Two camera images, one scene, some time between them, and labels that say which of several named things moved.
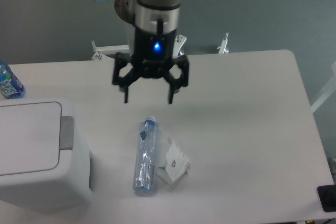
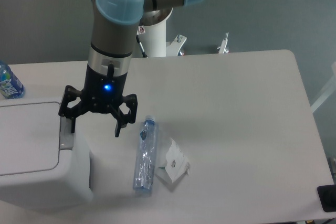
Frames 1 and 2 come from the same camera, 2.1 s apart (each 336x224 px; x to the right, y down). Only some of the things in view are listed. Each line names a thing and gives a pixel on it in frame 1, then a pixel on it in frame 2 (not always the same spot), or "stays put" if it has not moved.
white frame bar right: x=329 y=88 stays put
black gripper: x=154 y=57 -> x=100 y=93
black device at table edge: x=327 y=195 stays put
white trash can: x=44 y=162 stays put
